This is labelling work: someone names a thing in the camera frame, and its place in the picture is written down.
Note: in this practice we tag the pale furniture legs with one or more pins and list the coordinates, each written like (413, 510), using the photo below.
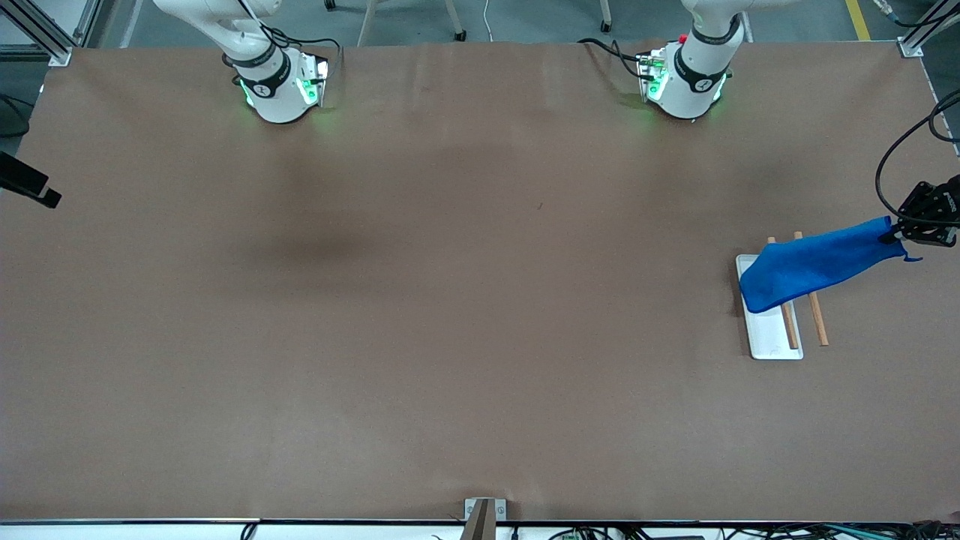
(455, 22)

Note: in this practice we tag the blue microfibre towel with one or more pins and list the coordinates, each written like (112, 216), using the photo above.
(810, 266)

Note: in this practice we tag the white rack with wooden bars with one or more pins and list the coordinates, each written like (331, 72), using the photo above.
(769, 337)

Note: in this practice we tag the aluminium frame post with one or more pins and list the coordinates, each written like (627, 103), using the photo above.
(922, 34)
(45, 34)

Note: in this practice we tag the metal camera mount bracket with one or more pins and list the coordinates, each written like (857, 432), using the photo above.
(484, 514)

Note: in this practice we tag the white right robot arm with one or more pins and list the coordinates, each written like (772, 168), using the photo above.
(277, 97)

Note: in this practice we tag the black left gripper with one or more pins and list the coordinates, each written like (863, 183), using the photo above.
(932, 213)

